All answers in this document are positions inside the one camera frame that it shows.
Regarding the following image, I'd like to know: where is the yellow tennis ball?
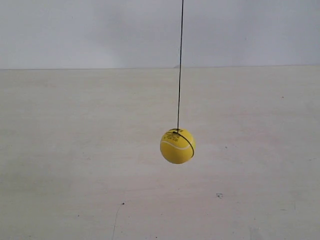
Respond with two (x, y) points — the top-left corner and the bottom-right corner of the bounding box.
(160, 128), (196, 165)

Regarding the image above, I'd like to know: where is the black hanging string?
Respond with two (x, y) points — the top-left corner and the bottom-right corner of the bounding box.
(172, 0), (196, 158)

